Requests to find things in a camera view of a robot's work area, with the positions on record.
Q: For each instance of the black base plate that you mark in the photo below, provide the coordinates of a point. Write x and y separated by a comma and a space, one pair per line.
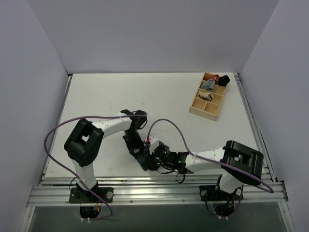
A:
79, 195
212, 193

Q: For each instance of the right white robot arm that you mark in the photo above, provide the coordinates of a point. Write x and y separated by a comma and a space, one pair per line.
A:
238, 164

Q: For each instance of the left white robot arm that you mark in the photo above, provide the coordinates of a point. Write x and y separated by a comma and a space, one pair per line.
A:
83, 144

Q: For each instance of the grey rolled garment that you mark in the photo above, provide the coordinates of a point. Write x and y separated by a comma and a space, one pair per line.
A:
208, 85

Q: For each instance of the aluminium rail frame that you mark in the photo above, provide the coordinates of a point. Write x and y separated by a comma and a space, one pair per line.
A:
158, 190

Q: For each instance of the wooden compartment tray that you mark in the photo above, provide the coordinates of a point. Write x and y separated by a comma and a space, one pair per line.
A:
208, 109

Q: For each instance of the black rolled garment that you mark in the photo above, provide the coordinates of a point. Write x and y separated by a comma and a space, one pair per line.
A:
223, 81

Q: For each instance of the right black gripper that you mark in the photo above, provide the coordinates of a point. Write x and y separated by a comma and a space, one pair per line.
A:
154, 157

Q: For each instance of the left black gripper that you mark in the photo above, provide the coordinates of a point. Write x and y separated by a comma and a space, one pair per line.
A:
134, 148

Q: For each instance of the orange rolled garment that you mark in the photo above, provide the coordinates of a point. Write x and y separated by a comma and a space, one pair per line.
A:
216, 78

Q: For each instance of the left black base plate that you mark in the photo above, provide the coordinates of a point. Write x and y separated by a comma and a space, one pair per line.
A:
79, 195

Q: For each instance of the navy striped underwear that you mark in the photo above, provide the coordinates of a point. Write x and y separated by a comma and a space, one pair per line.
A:
141, 158

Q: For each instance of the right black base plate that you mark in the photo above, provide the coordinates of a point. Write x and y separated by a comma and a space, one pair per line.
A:
212, 193

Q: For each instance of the beige rolled garment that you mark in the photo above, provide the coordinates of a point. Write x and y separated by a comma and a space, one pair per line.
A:
205, 96

